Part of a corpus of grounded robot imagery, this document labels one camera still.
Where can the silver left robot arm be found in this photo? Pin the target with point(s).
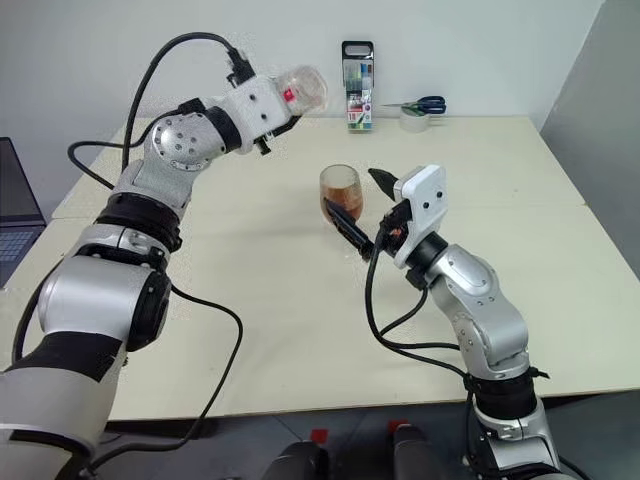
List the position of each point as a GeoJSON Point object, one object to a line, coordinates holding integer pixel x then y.
{"type": "Point", "coordinates": [185, 140]}

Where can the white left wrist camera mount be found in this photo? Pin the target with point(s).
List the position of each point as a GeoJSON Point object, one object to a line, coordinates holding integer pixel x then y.
{"type": "Point", "coordinates": [255, 107]}

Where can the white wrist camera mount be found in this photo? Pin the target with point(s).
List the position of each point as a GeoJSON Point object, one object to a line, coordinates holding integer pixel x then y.
{"type": "Point", "coordinates": [255, 107]}
{"type": "Point", "coordinates": [425, 200]}

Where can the marker pen set clear case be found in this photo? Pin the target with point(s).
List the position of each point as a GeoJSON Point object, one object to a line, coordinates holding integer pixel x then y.
{"type": "Point", "coordinates": [359, 90]}

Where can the white tape roll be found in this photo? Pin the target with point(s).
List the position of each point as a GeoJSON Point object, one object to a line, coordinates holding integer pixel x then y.
{"type": "Point", "coordinates": [412, 122]}

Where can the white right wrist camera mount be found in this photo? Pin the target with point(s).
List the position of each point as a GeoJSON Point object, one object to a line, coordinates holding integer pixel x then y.
{"type": "Point", "coordinates": [425, 200]}

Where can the red square marker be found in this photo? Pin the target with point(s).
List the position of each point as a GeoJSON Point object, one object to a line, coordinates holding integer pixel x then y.
{"type": "Point", "coordinates": [320, 435]}
{"type": "Point", "coordinates": [397, 426]}

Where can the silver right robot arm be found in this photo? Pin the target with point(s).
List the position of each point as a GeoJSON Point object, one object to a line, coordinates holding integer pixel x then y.
{"type": "Point", "coordinates": [480, 300]}

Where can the dark grey laptop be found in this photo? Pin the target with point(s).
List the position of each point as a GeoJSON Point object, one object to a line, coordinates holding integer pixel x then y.
{"type": "Point", "coordinates": [17, 200]}

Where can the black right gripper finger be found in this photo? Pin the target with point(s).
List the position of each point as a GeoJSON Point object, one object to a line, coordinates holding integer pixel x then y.
{"type": "Point", "coordinates": [350, 230]}
{"type": "Point", "coordinates": [384, 182]}

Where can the dark rounded shape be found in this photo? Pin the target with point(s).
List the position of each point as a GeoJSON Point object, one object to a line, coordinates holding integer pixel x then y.
{"type": "Point", "coordinates": [415, 455]}
{"type": "Point", "coordinates": [300, 462]}

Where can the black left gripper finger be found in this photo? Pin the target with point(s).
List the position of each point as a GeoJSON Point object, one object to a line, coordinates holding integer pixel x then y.
{"type": "Point", "coordinates": [286, 126]}

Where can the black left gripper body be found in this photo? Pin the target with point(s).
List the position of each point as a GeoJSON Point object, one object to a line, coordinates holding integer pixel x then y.
{"type": "Point", "coordinates": [263, 144]}

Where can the clear plastic bottle red label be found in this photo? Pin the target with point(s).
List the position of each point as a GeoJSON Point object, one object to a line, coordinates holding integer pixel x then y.
{"type": "Point", "coordinates": [305, 87]}

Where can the stemless wine glass brown drink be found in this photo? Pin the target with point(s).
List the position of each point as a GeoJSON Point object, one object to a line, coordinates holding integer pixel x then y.
{"type": "Point", "coordinates": [342, 192]}

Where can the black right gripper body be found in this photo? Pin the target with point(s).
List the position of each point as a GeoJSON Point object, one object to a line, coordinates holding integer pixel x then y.
{"type": "Point", "coordinates": [395, 225]}

